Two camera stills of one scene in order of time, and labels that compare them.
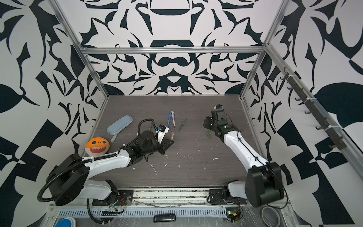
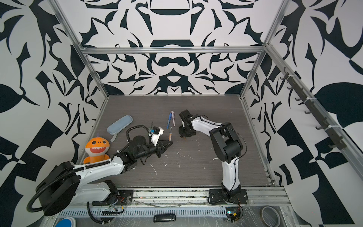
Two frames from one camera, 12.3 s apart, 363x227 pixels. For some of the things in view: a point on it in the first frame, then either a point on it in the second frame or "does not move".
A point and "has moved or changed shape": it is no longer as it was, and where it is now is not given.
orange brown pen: x=173 y=134 has moved or changed shape
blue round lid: x=66 y=222 does not move
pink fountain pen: x=173 y=115 does not move
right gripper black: x=207 y=119 → x=181 y=133
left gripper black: x=164 y=145 does not move
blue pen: x=169 y=119 does not move
